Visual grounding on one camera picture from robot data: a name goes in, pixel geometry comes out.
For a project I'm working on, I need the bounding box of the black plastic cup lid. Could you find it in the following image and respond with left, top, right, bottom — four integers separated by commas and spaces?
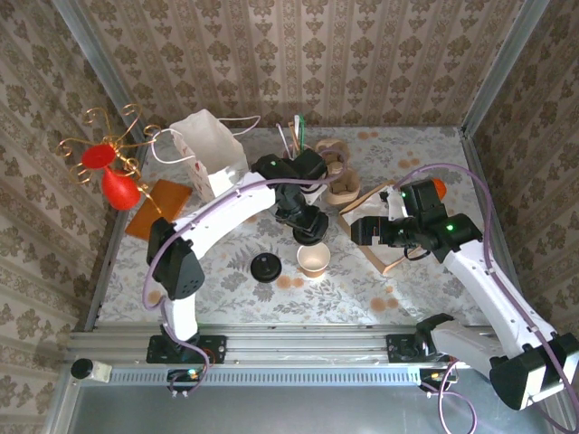
250, 252, 282, 284

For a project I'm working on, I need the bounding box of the white paper gift bag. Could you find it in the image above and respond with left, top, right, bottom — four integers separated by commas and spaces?
151, 108, 262, 204

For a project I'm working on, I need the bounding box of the wooden tray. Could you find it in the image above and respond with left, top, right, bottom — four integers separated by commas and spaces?
337, 179, 447, 276

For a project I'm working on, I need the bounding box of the white printed stick packet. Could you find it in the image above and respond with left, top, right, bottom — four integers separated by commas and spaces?
275, 122, 293, 157

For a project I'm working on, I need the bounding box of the floral tablecloth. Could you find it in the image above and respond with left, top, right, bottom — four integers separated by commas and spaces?
97, 126, 519, 326

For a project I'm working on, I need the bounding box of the orange wooden board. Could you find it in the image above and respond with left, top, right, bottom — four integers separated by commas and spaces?
124, 178, 194, 241

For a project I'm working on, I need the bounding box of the small controller board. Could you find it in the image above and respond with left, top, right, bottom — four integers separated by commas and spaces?
418, 366, 453, 390
166, 368, 204, 392

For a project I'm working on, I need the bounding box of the red vase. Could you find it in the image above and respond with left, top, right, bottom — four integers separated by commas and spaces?
81, 144, 142, 212

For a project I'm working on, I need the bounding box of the black knob with white block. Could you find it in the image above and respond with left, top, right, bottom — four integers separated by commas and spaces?
70, 357, 113, 384

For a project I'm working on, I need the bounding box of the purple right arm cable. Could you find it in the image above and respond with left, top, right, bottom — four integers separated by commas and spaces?
391, 163, 579, 434

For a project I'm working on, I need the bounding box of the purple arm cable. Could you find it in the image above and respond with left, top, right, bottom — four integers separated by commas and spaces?
391, 163, 579, 434
142, 148, 349, 313

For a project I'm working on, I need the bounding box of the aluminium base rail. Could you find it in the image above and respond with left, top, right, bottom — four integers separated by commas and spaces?
67, 323, 498, 367

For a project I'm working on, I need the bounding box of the grey slotted cable duct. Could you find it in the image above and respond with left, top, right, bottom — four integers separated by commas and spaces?
108, 366, 424, 386

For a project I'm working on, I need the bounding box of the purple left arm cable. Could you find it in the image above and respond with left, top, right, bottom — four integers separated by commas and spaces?
142, 148, 349, 313

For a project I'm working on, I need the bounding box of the gold wire ornament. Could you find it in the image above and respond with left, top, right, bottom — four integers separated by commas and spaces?
56, 103, 163, 216

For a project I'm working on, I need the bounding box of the aluminium frame post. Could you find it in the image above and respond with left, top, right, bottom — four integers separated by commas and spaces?
50, 0, 153, 171
459, 0, 551, 137

